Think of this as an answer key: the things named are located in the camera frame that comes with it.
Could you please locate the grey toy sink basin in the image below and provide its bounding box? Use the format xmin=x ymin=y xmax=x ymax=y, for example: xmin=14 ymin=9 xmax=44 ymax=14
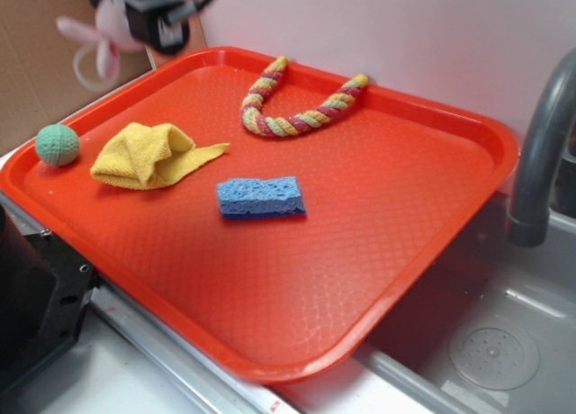
xmin=355 ymin=202 xmax=575 ymax=413

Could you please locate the brown cardboard box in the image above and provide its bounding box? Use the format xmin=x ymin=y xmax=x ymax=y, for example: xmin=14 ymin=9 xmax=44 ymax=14
xmin=0 ymin=0 xmax=208 ymax=157

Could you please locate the blue sponge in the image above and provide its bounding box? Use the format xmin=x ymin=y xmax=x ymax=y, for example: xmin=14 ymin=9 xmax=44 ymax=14
xmin=216 ymin=176 xmax=307 ymax=220

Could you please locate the green rubber ball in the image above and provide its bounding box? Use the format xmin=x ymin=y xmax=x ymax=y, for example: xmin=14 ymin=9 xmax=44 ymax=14
xmin=35 ymin=124 xmax=80 ymax=167

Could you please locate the yellow cloth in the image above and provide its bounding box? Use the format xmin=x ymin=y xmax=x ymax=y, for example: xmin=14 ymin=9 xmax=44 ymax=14
xmin=90 ymin=122 xmax=230 ymax=191

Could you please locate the red plastic tray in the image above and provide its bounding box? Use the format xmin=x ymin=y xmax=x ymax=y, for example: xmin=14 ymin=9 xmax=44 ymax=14
xmin=1 ymin=48 xmax=518 ymax=384

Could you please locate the multicolour twisted rope toy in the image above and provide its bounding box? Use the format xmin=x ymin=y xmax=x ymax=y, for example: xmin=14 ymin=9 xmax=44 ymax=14
xmin=239 ymin=56 xmax=369 ymax=139

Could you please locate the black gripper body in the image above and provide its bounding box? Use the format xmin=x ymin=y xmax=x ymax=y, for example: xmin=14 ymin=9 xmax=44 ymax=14
xmin=89 ymin=0 xmax=213 ymax=55

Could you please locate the grey toy faucet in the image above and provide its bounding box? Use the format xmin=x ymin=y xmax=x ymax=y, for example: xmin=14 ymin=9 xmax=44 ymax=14
xmin=506 ymin=50 xmax=575 ymax=248

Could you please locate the pink plush bunny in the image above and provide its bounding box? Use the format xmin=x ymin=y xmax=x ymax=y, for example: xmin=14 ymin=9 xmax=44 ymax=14
xmin=56 ymin=0 xmax=153 ymax=92

